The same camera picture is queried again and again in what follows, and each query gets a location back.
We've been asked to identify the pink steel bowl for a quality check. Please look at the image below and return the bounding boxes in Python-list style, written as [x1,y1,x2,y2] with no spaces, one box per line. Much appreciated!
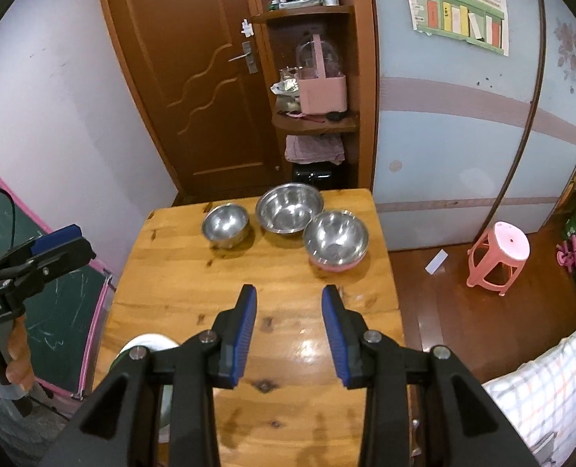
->
[303,211,369,273]

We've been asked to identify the small steel bowl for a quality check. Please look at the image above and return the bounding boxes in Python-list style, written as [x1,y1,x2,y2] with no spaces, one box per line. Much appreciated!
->
[201,204,250,249]

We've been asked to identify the large steel bowl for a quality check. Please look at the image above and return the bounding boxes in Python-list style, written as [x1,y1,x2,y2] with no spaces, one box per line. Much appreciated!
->
[255,183,324,235]

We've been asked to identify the person's left hand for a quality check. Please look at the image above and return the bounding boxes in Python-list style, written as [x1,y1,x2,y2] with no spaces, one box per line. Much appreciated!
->
[6,316,35,392]

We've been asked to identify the white paper on floor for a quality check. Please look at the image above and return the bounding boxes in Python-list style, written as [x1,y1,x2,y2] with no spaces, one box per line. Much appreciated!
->
[425,249,448,275]

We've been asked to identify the pink plastic stool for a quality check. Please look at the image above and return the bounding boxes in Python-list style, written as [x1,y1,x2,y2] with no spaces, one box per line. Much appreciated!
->
[466,221,530,296]

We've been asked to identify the pink folded cloth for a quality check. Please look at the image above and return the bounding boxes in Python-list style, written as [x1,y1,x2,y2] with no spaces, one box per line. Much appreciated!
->
[285,134,345,165]

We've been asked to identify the checked bed sheet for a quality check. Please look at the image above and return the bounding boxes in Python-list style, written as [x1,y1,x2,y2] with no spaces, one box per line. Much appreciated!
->
[483,331,576,466]

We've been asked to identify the sliding wardrobe doors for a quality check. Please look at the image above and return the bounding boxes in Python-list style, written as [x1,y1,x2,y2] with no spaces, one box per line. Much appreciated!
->
[373,0,576,251]

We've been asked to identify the pink dumbbells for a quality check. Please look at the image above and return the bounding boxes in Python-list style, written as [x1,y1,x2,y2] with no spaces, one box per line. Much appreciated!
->
[556,235,576,273]

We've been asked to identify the pink basket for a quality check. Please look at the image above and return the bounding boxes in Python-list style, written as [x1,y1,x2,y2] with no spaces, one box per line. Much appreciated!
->
[295,34,348,115]

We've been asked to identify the brown wooden door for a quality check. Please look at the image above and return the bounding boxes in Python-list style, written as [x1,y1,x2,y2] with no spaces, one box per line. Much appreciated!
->
[103,0,282,202]

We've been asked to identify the wooden corner shelf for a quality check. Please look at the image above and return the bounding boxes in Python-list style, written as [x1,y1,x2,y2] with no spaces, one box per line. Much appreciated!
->
[248,0,378,188]

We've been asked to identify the black cable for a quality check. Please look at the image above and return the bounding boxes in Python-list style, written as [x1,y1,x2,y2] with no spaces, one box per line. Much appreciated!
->
[0,188,18,254]

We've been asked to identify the green chalkboard pink frame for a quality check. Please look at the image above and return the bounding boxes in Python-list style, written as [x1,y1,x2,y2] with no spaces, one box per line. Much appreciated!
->
[0,192,114,399]

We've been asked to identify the wall poster chart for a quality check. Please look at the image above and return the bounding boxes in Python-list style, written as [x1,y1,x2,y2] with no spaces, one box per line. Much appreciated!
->
[408,0,509,56]

